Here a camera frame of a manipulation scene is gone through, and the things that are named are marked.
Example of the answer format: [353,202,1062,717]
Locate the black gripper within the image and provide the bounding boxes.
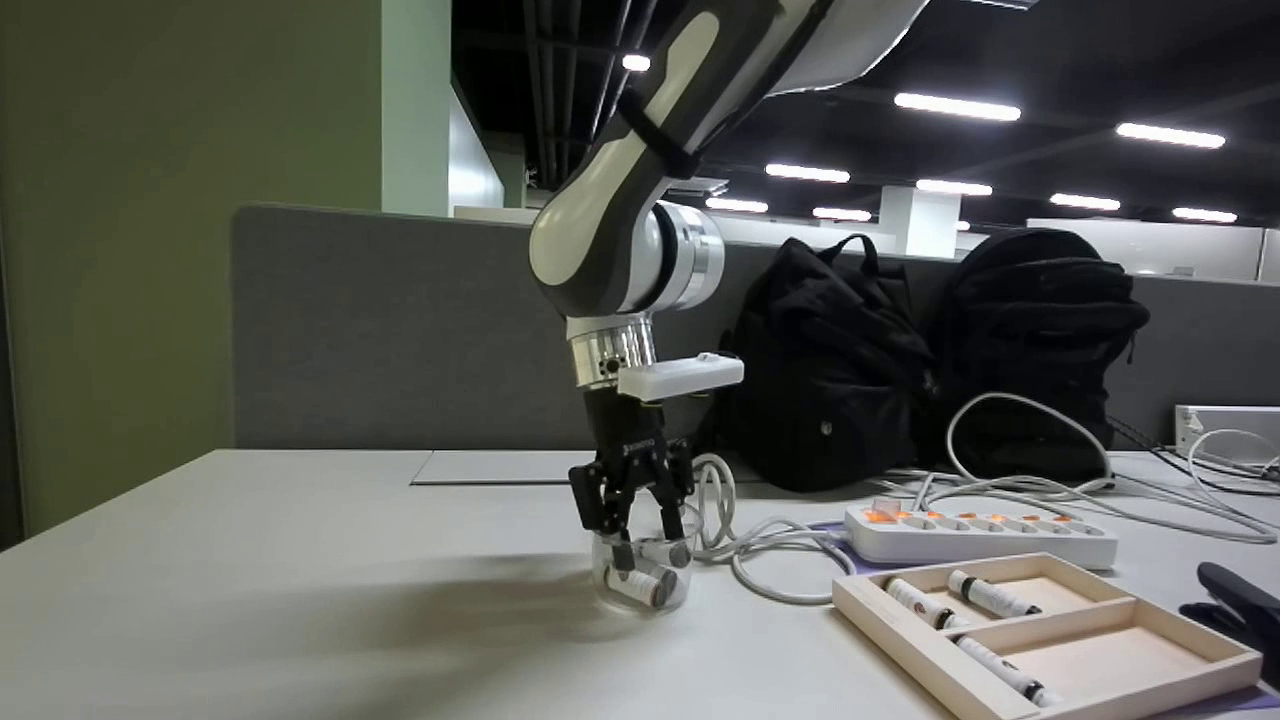
[566,390,692,571]

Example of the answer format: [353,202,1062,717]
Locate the small white bottle black cap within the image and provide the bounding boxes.
[605,567,682,612]

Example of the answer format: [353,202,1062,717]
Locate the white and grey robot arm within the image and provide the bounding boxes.
[526,0,929,577]

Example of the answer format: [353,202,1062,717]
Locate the clear plastic cup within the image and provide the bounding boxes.
[590,538,692,612]

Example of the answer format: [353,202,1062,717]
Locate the white bottle top left compartment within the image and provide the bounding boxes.
[879,577,959,632]

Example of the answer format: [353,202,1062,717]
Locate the white bottle compartment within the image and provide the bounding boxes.
[946,571,1039,615]
[879,577,959,632]
[953,636,1046,703]

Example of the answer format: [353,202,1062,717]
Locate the white bottle top middle compartment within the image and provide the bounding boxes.
[946,571,1039,615]

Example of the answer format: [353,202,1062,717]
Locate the wooden compartment box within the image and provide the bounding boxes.
[832,552,1259,720]

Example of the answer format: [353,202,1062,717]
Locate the white bottle bottom compartment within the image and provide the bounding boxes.
[953,636,1046,703]

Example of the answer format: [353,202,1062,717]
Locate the black backpack left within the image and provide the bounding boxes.
[696,232,933,493]

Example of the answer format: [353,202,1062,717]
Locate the black backpack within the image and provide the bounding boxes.
[696,232,933,493]
[916,230,1149,483]

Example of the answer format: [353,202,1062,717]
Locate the white power strip orange switches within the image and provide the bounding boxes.
[845,504,1119,567]

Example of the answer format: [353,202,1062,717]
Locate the grey desk partition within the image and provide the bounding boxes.
[230,207,1280,449]

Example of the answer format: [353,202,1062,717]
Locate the black backpack right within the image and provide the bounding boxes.
[916,230,1149,483]

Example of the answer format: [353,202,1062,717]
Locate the white device at right edge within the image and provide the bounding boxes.
[1171,404,1280,464]

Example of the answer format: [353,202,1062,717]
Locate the purple paper sheet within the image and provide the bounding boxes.
[1187,690,1280,717]

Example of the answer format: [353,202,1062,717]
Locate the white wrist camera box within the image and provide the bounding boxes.
[614,353,743,401]

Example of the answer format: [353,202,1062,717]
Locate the white power cable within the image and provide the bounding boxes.
[676,390,1280,612]

